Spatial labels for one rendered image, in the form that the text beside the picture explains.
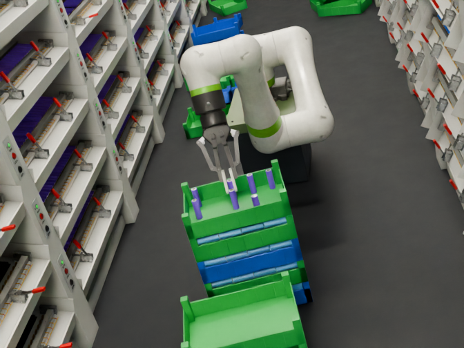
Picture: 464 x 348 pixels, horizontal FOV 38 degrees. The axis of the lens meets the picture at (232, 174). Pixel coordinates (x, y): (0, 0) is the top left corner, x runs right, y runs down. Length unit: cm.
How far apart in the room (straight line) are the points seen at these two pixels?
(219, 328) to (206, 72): 71
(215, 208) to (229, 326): 38
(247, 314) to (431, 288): 56
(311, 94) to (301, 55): 20
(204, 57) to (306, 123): 49
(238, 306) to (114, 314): 56
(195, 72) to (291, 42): 67
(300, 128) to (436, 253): 58
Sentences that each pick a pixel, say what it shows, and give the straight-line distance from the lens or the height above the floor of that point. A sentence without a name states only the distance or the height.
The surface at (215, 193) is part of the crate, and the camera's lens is 208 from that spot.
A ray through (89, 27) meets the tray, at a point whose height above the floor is 73.
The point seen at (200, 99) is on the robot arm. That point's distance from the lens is 194.
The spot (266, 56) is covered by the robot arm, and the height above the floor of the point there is 52.
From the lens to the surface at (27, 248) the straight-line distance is 204.
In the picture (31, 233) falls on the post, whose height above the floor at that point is 45.
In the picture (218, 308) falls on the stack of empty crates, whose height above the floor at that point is 17.
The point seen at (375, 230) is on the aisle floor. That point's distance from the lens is 235.
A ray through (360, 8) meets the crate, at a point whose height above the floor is 3.
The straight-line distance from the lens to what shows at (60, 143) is 224.
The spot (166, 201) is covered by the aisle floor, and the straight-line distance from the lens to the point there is 283.
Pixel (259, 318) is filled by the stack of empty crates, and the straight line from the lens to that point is 184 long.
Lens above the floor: 135
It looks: 28 degrees down
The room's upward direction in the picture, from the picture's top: 16 degrees counter-clockwise
